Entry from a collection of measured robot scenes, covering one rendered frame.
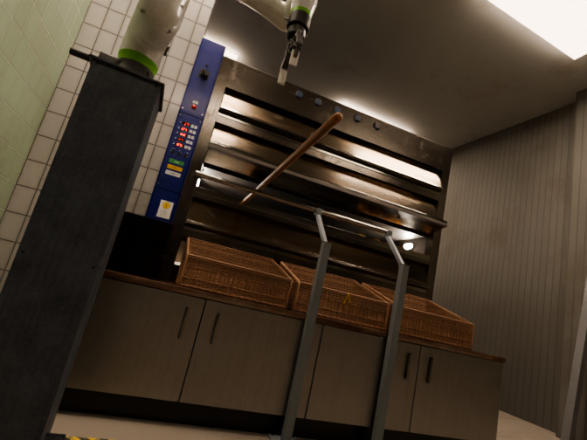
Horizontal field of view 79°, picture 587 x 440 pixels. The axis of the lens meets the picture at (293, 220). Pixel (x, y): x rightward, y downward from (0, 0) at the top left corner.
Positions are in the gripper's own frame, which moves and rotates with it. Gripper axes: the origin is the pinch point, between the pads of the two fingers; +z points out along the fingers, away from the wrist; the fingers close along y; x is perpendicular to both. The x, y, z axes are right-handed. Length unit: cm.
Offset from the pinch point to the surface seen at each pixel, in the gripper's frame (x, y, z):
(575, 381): 302, -80, 97
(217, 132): -14, -103, -12
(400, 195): 129, -99, -12
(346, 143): 76, -99, -36
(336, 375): 72, -48, 115
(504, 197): 342, -189, -96
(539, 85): 294, -116, -193
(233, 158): -1, -91, 7
